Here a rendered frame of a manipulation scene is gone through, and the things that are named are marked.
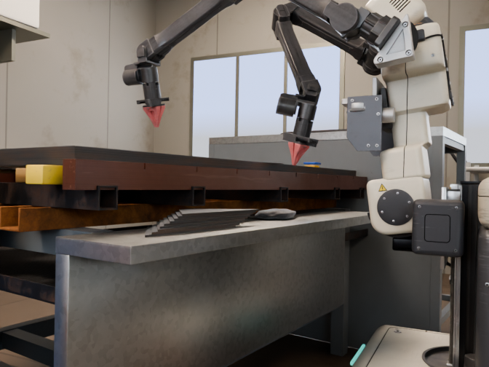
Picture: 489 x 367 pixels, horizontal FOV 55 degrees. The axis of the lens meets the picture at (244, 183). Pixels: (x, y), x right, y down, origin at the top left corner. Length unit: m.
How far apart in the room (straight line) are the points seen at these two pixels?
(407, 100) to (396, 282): 1.08
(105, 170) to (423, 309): 1.67
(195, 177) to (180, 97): 4.48
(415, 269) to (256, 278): 1.05
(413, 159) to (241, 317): 0.65
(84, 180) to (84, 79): 4.08
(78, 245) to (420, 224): 0.85
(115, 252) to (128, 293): 0.22
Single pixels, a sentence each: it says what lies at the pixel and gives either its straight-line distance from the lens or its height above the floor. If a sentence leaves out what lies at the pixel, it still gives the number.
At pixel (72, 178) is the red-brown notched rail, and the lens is 0.97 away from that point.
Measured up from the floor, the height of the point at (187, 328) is 0.44.
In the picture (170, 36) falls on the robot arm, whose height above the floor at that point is 1.26.
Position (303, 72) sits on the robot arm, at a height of 1.16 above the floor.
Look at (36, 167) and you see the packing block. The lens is 1.04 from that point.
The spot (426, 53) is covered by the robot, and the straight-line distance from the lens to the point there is 1.42.
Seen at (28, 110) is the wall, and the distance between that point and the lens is 4.52.
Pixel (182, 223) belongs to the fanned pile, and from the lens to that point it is 0.98.
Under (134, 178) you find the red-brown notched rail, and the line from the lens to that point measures 1.06.
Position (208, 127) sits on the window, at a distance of 5.38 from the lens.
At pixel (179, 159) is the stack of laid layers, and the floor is 0.84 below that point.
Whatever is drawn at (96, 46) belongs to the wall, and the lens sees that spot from 5.22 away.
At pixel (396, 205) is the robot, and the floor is 0.73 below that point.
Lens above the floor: 0.79
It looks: level
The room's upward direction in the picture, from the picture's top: 1 degrees clockwise
